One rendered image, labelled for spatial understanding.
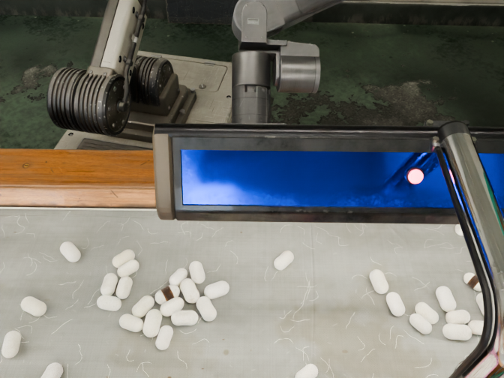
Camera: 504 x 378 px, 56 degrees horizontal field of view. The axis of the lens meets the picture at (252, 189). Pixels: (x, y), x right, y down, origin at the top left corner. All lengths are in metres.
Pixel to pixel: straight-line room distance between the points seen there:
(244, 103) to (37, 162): 0.40
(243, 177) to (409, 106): 1.91
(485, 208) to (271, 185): 0.15
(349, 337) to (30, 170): 0.58
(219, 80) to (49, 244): 0.85
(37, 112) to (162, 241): 1.61
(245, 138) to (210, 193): 0.05
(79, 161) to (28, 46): 1.92
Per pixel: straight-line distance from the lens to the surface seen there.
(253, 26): 0.69
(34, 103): 2.36
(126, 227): 0.79
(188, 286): 0.69
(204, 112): 1.37
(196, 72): 1.53
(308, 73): 0.70
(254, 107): 0.68
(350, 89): 2.28
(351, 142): 0.37
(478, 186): 0.35
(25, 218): 0.86
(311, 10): 0.73
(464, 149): 0.37
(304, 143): 0.37
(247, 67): 0.69
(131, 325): 0.68
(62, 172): 0.87
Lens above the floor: 1.36
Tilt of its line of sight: 49 degrees down
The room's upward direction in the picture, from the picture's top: straight up
